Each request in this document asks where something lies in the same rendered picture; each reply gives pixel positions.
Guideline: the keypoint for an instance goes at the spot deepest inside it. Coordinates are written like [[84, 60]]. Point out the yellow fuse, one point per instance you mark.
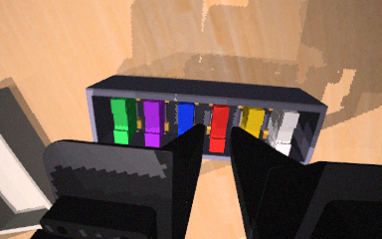
[[252, 119]]

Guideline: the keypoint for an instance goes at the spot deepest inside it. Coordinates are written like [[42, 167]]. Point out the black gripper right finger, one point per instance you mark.
[[281, 198]]

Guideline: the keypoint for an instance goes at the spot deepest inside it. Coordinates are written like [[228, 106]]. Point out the blue fuse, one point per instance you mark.
[[185, 116]]

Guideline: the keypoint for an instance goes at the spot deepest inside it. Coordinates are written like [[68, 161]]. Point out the grey open tray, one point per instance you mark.
[[25, 191]]

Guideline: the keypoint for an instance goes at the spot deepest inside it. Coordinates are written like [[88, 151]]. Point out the red blade fuse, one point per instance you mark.
[[219, 119]]

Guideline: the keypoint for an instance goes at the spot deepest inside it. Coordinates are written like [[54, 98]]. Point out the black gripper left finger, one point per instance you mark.
[[163, 178]]

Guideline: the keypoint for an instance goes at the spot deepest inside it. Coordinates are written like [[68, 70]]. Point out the grey fuse block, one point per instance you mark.
[[143, 111]]

